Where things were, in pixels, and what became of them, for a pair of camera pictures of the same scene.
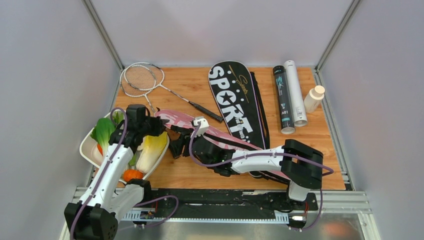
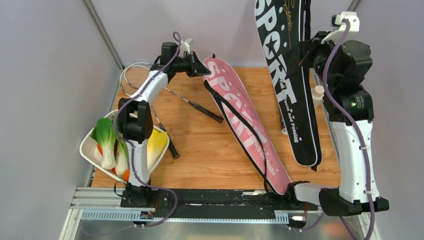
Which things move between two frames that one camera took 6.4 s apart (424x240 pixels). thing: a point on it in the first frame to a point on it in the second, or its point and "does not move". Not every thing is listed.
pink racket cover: x=182 y=121 to x=246 y=126
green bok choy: x=104 y=127 does not move
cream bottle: x=313 y=99 does not move
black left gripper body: x=152 y=126 to x=183 y=65
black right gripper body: x=185 y=140 to x=318 y=54
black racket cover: x=240 y=102 to x=281 y=25
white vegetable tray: x=90 y=152 does not move
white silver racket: x=138 y=79 does not move
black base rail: x=213 y=201 does not move
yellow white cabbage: x=151 y=147 does not move
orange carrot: x=130 y=174 does not move
